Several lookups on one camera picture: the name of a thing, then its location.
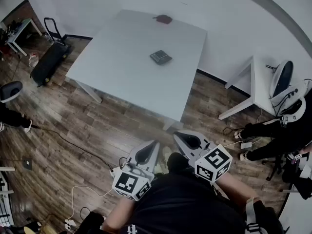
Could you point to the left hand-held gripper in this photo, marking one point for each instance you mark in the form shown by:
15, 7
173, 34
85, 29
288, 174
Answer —
130, 181

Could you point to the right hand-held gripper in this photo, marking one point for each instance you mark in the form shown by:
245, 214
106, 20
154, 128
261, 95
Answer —
213, 163

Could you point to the black calculator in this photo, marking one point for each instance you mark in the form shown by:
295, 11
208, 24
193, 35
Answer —
161, 57

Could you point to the person's right forearm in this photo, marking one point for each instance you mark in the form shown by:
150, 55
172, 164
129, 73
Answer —
235, 186

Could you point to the person's left forearm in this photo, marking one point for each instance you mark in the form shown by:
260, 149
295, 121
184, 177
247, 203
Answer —
120, 212

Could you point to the white table leg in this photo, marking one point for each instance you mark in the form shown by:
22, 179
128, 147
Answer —
171, 125
91, 92

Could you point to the white power adapter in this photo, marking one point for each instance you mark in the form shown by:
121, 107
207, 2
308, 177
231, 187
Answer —
246, 145

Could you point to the person's black shirt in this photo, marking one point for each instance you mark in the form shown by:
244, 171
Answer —
182, 203

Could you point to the long white table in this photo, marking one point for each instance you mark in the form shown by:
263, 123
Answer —
253, 82

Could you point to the black office chair base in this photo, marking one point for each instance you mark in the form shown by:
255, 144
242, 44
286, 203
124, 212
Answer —
276, 168

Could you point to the black bag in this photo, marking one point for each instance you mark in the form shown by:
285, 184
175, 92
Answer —
90, 223

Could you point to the white power strip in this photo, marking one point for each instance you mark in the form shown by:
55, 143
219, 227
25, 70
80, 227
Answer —
70, 223

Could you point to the grey floor socket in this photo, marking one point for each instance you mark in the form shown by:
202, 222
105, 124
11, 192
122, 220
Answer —
27, 164

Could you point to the red cloth item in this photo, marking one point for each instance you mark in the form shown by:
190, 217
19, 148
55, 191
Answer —
163, 19

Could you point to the black platform hand cart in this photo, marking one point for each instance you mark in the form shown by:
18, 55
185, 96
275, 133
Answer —
50, 60

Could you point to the clear plastic bag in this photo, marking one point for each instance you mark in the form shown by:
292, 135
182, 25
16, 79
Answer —
33, 60

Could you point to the white metal rack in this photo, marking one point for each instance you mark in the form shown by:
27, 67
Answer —
5, 199

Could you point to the grey office chair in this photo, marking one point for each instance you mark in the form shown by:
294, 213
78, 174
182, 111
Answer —
11, 90

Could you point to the small white side table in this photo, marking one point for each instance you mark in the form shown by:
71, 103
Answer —
23, 28

